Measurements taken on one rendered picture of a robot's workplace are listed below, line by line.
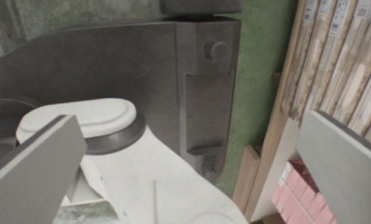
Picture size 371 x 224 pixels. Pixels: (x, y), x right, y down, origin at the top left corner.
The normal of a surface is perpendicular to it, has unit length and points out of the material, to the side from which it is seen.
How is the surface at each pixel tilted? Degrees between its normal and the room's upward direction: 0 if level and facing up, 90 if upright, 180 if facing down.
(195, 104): 0
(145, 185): 90
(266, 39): 0
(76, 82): 0
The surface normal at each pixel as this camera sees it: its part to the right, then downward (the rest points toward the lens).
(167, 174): -0.02, -0.86
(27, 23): 0.20, 0.50
